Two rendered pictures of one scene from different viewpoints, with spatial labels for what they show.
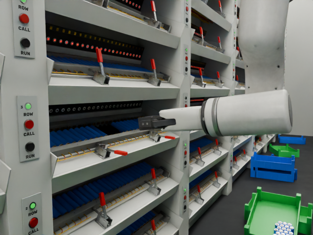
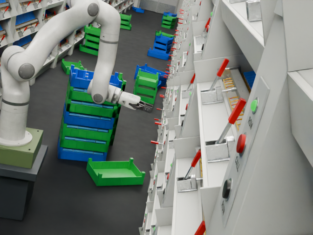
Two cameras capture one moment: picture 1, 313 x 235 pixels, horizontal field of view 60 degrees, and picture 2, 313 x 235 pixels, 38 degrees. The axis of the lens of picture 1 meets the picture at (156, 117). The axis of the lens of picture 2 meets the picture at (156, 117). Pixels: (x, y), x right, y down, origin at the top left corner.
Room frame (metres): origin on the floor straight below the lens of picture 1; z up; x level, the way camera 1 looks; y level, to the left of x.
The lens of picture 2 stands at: (2.57, -1.09, 1.30)
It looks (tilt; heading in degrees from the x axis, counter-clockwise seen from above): 19 degrees down; 148
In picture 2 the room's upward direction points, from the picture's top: 14 degrees clockwise
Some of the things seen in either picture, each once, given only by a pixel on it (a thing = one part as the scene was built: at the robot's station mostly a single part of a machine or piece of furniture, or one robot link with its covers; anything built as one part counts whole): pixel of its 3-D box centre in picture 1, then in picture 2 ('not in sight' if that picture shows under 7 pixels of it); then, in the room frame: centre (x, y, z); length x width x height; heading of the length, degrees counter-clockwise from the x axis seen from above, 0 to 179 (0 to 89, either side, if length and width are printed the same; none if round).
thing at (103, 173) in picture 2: not in sight; (115, 171); (0.35, 0.08, 0.04); 0.30 x 0.20 x 0.08; 90
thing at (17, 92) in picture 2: not in sight; (16, 73); (0.55, -0.63, 0.67); 0.19 x 0.12 x 0.24; 5
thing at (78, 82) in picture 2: not in sight; (95, 79); (0.05, -0.04, 0.52); 0.30 x 0.20 x 0.08; 76
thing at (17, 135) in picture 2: not in sight; (13, 119); (0.58, -0.62, 0.46); 0.19 x 0.19 x 0.18
